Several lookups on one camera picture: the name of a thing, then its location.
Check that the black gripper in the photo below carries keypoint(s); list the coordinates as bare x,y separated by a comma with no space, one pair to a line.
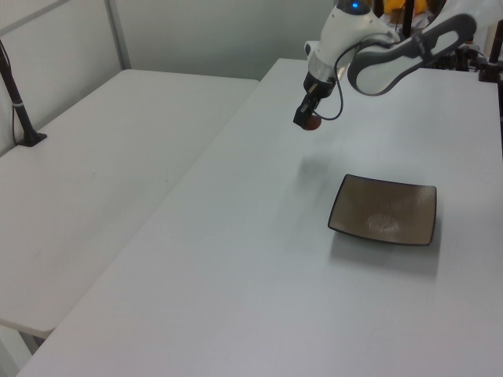
319,85

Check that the small reddish-brown food item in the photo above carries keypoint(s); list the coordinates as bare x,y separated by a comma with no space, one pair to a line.
314,125

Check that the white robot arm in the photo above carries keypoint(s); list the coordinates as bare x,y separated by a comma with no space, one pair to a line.
346,27

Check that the square brown ceramic plate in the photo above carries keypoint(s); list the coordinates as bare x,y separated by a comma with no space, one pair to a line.
383,210

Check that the yellow object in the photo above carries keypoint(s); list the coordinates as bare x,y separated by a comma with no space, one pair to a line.
395,5

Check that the thin dark pole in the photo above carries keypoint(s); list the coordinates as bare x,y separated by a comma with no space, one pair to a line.
408,17

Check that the black equipment clutter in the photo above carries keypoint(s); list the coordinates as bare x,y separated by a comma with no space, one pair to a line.
457,59

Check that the black pole with clamp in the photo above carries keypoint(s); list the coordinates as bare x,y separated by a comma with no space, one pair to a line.
493,55

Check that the white side table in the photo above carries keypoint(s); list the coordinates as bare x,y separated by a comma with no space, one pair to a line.
98,176

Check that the grey partition frame post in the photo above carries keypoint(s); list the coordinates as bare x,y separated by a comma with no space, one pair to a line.
118,35

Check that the black camera pole with base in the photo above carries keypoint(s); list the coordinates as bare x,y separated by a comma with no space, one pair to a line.
17,106

